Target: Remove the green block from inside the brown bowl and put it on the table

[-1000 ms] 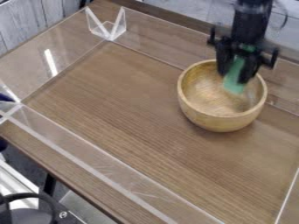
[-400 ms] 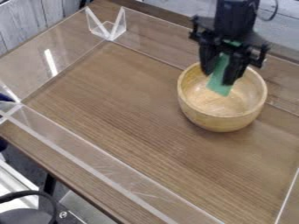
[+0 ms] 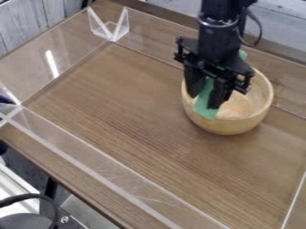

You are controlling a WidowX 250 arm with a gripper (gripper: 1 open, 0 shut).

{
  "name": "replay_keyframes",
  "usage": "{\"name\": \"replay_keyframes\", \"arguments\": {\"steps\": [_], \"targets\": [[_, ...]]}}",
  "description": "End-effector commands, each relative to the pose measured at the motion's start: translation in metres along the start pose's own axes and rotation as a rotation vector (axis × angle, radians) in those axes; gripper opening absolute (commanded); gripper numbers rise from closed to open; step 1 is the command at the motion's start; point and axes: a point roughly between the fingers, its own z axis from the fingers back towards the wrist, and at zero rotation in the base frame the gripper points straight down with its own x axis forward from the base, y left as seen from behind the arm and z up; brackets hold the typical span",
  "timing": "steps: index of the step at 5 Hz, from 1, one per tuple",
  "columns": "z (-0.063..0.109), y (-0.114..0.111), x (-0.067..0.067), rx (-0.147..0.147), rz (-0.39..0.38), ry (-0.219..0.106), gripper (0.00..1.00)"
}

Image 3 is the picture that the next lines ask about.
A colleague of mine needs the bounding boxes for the green rectangular block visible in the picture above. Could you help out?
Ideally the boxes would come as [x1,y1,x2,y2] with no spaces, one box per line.
[192,78,220,120]

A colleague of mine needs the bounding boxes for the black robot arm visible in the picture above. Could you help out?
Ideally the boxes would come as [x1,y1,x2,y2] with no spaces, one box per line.
[174,0,263,109]

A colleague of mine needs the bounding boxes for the clear acrylic corner bracket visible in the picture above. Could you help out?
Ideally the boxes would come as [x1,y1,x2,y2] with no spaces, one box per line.
[85,7,131,42]

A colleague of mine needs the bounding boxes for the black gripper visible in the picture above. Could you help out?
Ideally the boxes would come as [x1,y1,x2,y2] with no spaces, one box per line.
[174,37,255,109]

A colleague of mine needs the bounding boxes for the black table leg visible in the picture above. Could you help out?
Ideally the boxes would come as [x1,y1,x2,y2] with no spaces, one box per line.
[44,178,59,199]

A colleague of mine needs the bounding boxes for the wooden bowl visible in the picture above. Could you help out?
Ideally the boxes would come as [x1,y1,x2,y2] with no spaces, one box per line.
[180,69,275,135]

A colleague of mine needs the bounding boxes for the clear acrylic tray wall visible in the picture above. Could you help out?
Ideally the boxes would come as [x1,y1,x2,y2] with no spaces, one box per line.
[0,82,230,229]

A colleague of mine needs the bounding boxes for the black cable loop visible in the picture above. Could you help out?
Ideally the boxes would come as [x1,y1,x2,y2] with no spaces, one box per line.
[0,192,60,229]

